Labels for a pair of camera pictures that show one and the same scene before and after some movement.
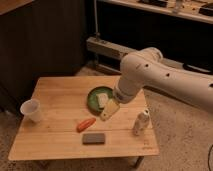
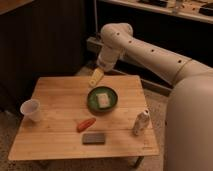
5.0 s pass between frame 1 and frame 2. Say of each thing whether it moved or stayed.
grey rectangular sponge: stayed
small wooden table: stayed
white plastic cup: stayed
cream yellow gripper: moved
